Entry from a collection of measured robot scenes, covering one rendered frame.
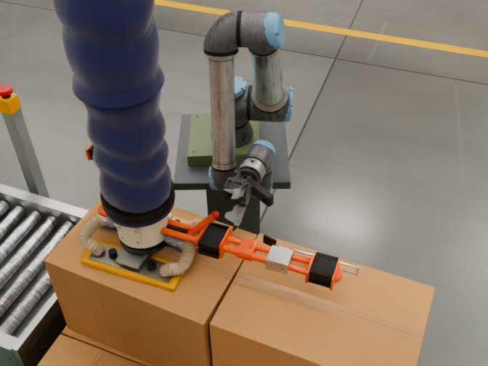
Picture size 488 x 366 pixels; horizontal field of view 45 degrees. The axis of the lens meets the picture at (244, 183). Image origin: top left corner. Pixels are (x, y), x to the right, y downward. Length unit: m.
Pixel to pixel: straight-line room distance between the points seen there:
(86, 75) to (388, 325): 1.11
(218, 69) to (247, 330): 0.85
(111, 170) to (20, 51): 3.64
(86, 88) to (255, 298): 0.82
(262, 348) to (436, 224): 1.93
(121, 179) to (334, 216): 1.96
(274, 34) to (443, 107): 2.66
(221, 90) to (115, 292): 0.75
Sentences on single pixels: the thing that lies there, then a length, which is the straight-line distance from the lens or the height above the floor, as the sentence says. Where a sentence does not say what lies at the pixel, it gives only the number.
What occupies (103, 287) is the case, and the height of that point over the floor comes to 0.93.
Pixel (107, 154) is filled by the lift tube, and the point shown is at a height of 1.42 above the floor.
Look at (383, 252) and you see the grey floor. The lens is 3.30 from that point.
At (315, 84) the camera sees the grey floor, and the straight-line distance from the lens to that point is 4.49.
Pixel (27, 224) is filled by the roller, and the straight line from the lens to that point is 2.80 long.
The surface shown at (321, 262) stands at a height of 1.09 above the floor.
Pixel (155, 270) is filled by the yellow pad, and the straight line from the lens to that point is 1.93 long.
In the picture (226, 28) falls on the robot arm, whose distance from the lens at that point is 1.94.
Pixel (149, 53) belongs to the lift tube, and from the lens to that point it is 1.48.
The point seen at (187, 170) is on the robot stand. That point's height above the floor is 0.75.
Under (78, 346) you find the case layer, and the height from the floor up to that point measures 0.54.
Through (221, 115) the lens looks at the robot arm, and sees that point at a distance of 2.06.
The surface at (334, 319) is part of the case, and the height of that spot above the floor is 0.94.
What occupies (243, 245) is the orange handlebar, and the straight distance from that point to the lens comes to 1.81.
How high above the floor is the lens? 2.45
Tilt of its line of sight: 43 degrees down
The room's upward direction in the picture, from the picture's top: 1 degrees counter-clockwise
